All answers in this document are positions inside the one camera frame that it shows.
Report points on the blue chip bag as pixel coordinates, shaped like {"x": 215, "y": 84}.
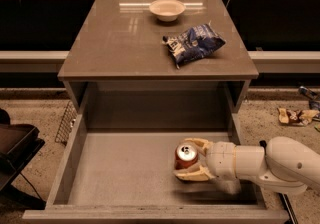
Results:
{"x": 195, "y": 43}

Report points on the wire mesh basket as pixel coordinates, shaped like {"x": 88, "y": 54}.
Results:
{"x": 66, "y": 124}

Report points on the open grey top drawer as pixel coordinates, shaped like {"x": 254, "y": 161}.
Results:
{"x": 118, "y": 164}

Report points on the brown snack wrapper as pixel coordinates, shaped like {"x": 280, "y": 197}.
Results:
{"x": 296, "y": 117}

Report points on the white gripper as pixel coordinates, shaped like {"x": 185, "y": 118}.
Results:
{"x": 221, "y": 160}

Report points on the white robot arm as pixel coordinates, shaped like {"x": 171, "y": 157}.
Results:
{"x": 250, "y": 164}

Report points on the white bowl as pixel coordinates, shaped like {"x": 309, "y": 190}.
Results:
{"x": 167, "y": 10}

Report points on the black tray stand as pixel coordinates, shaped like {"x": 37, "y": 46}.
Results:
{"x": 19, "y": 143}

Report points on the grey cabinet counter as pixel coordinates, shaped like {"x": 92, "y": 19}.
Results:
{"x": 122, "y": 40}

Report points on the red coke can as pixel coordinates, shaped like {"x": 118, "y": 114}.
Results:
{"x": 186, "y": 155}

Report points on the blue snack wrapper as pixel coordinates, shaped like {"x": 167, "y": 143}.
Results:
{"x": 313, "y": 97}

